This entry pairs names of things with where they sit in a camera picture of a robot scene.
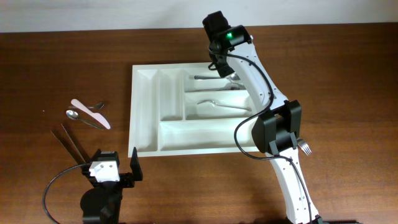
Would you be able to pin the pink plastic knife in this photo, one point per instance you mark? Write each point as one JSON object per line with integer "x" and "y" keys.
{"x": 97, "y": 116}

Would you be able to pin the metal chopstick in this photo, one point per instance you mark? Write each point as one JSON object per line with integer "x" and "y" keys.
{"x": 60, "y": 140}
{"x": 73, "y": 142}

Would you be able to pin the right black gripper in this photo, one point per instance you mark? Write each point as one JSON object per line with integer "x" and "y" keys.
{"x": 224, "y": 70}

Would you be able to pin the steel spoon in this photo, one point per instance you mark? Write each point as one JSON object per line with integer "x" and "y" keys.
{"x": 233, "y": 77}
{"x": 227, "y": 87}

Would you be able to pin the white cutlery tray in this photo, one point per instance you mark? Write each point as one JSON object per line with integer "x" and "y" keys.
{"x": 165, "y": 119}

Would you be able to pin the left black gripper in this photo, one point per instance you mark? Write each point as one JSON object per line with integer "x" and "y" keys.
{"x": 128, "y": 182}

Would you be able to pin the small steel teaspoon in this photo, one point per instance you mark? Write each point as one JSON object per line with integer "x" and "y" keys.
{"x": 74, "y": 115}

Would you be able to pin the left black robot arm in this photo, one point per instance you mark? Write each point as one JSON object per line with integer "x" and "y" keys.
{"x": 102, "y": 203}

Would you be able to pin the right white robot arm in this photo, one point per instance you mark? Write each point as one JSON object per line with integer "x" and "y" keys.
{"x": 277, "y": 120}

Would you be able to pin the steel fork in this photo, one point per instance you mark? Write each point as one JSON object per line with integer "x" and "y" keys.
{"x": 214, "y": 103}
{"x": 303, "y": 145}
{"x": 98, "y": 106}

